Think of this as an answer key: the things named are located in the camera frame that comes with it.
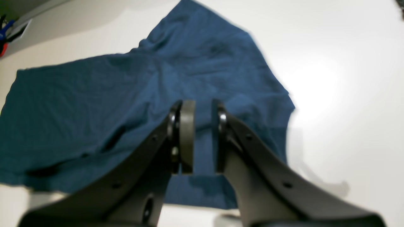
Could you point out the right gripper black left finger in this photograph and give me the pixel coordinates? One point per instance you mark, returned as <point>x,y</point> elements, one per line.
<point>132,194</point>

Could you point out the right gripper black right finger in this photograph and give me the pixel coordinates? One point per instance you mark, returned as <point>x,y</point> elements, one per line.
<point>268,192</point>

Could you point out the dark blue T-shirt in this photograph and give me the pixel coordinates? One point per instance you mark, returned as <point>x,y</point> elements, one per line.
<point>64,126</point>

